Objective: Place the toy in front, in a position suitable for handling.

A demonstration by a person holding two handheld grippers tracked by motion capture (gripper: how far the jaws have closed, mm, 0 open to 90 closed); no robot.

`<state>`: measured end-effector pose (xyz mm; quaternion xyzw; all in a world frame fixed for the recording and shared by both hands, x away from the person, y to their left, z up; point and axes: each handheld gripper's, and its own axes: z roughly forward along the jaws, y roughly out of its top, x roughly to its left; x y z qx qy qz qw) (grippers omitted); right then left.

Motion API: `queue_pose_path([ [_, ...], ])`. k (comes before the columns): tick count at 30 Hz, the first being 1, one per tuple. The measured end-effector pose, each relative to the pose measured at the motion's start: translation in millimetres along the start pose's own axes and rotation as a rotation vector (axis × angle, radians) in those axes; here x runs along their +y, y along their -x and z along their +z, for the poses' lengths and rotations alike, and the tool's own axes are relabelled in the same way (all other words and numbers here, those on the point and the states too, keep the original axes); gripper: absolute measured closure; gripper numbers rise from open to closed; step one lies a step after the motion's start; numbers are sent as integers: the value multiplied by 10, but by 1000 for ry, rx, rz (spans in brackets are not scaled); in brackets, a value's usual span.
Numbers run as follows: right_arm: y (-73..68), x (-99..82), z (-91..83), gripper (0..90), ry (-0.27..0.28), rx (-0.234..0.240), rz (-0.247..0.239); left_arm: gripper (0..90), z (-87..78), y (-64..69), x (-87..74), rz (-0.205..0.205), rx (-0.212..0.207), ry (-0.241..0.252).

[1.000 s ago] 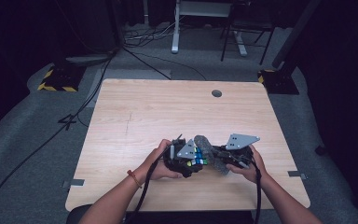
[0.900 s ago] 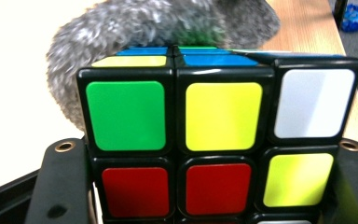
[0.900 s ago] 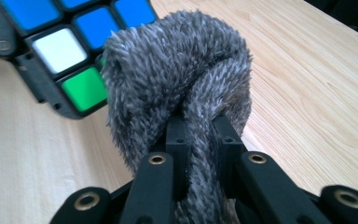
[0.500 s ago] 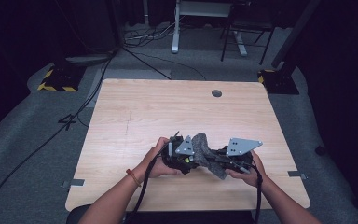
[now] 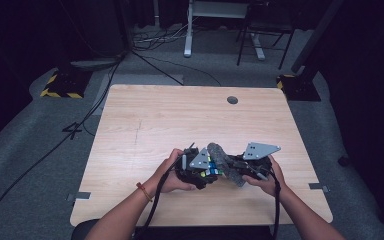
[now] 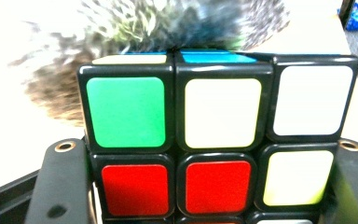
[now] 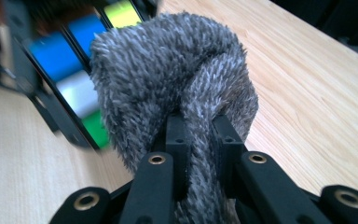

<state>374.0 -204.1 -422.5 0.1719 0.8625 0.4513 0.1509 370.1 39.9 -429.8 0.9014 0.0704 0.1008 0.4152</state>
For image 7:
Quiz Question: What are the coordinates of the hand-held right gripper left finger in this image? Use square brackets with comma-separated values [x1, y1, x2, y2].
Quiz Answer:
[164, 113, 190, 200]

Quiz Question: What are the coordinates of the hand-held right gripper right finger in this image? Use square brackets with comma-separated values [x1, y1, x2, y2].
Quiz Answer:
[213, 115, 246, 197]

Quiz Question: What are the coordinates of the multicoloured puzzle cube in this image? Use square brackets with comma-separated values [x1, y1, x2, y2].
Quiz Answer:
[21, 0, 157, 150]

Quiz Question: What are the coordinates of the grey fluffy cloth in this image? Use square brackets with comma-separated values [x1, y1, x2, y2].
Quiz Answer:
[89, 11, 259, 224]

